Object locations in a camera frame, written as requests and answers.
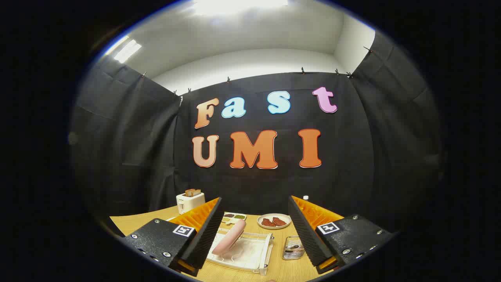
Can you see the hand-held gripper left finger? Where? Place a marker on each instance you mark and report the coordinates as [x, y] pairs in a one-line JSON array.
[[207, 235]]

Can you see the pink plate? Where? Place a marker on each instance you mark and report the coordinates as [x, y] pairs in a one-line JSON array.
[[231, 237]]

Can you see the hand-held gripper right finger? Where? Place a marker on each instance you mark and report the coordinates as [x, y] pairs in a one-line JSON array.
[[305, 235]]

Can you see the black backdrop cloth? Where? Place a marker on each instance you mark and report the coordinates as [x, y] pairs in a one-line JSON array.
[[352, 156]]

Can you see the white round plate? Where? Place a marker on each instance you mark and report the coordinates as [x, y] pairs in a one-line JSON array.
[[274, 228]]

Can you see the ceiling light panel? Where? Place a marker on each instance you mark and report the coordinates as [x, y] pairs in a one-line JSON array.
[[127, 51]]

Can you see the white toaster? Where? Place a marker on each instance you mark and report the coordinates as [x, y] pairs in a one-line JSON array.
[[190, 203]]

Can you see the red meat piece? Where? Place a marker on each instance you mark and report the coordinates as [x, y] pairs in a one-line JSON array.
[[279, 221], [268, 223]]

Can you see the white divided dish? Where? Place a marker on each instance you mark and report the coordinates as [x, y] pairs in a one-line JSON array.
[[236, 220]]

